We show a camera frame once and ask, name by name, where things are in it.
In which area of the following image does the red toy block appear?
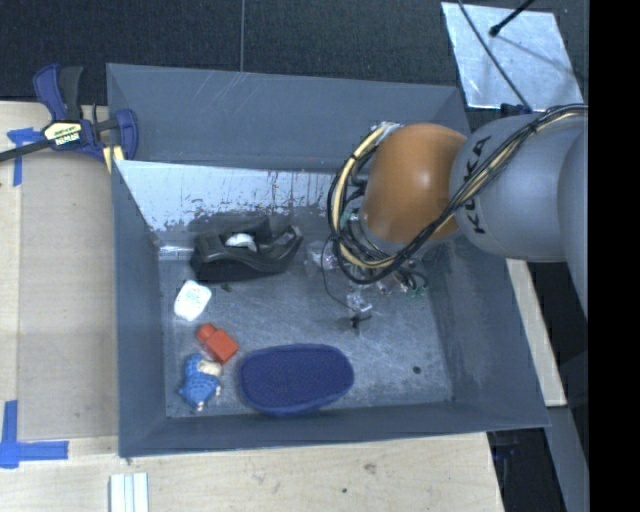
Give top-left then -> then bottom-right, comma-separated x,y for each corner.
195,322 -> 240,365

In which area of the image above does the grey metal bin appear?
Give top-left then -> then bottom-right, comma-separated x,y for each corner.
105,62 -> 552,459

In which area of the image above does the blue toy figure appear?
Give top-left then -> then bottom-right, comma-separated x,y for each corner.
177,353 -> 224,414

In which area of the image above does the black tape dispenser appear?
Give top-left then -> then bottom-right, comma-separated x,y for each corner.
189,214 -> 305,285

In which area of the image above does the white dental floss box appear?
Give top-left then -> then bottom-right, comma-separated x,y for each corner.
172,279 -> 213,323

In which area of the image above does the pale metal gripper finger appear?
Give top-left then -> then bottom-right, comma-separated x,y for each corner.
305,241 -> 337,276
345,291 -> 374,334

